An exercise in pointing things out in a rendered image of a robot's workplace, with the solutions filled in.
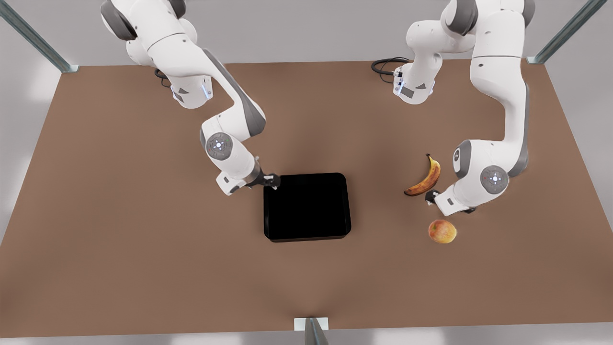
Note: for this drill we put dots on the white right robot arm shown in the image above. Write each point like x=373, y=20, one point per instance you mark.
x=225, y=100

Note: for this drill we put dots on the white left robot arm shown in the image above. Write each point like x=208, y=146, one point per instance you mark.
x=498, y=96

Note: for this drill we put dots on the yellow brown banana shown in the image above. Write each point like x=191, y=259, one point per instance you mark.
x=427, y=178

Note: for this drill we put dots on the red yellow apple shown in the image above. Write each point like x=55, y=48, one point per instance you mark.
x=442, y=231

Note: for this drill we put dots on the black square tray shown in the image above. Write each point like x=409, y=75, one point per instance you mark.
x=306, y=207

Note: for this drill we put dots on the silver frame post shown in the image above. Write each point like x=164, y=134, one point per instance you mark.
x=33, y=36
x=565, y=31
x=314, y=331

